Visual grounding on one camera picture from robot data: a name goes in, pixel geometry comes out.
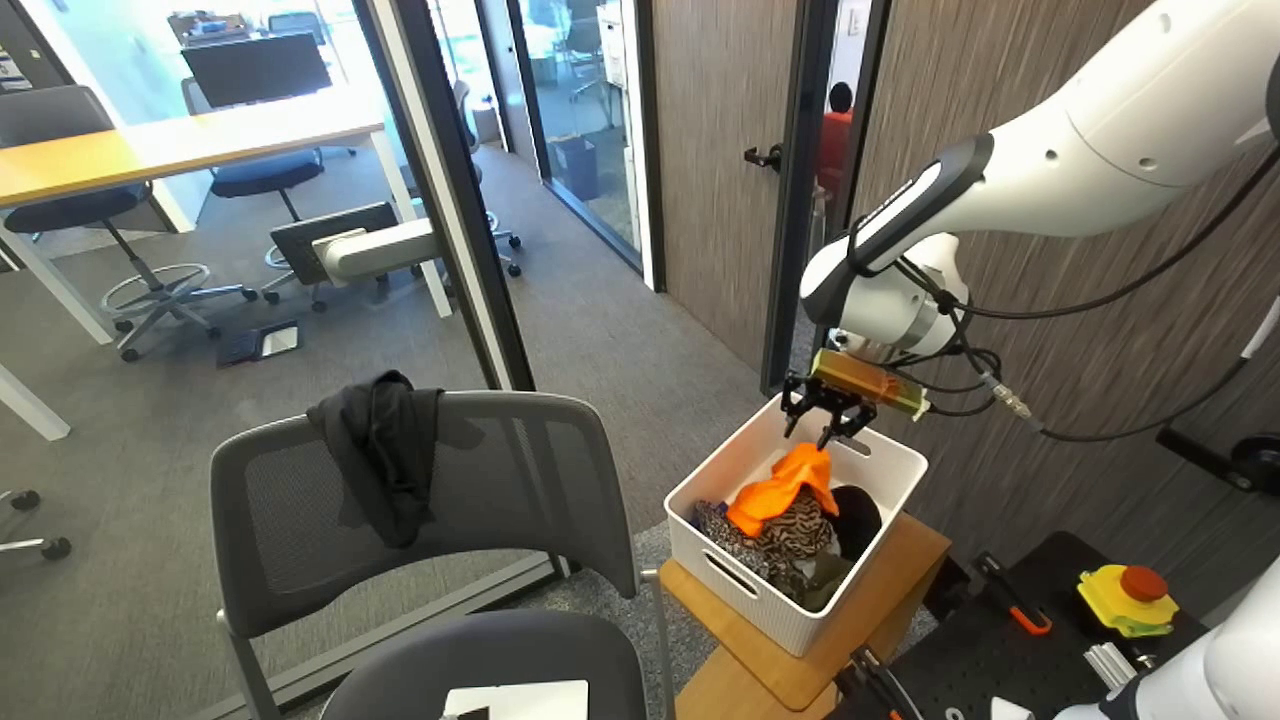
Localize black knit hat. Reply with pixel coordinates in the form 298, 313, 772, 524
832, 483, 884, 559

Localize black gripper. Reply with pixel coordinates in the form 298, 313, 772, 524
782, 376, 875, 447

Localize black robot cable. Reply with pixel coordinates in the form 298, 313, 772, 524
846, 132, 1280, 447

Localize long wooden top table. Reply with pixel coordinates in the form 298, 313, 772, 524
0, 79, 455, 447

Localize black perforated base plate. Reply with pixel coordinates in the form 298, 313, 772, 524
875, 529, 1212, 720

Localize yellow red emergency stop button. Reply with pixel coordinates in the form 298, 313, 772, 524
1078, 563, 1180, 639

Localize black white speckled cloth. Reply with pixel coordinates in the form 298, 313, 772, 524
688, 499, 768, 576

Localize olive dotted cloth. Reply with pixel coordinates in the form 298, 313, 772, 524
764, 497, 852, 608

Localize grey mesh office chair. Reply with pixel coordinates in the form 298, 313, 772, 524
208, 390, 643, 720

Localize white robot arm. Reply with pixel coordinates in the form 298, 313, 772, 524
782, 0, 1280, 436

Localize orange cloth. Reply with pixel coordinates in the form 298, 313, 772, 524
729, 441, 839, 537

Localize black cloth on backrest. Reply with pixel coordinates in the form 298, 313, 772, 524
309, 370, 444, 548

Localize black door frame pillar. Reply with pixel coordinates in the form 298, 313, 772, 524
357, 0, 536, 390

